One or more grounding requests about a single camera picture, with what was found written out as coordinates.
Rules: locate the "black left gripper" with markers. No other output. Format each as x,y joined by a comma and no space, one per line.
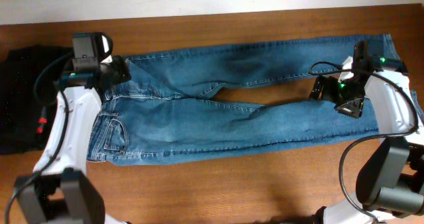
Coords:
124,71

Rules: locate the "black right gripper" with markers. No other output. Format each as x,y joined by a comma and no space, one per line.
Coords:
354,109

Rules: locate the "blue denim jeans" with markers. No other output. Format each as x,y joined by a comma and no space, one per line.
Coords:
166,114

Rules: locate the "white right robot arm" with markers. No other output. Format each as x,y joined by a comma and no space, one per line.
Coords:
390,185

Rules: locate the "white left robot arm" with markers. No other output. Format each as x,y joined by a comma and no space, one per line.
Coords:
58,190

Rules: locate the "black fabric bag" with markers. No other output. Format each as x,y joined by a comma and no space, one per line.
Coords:
26,121

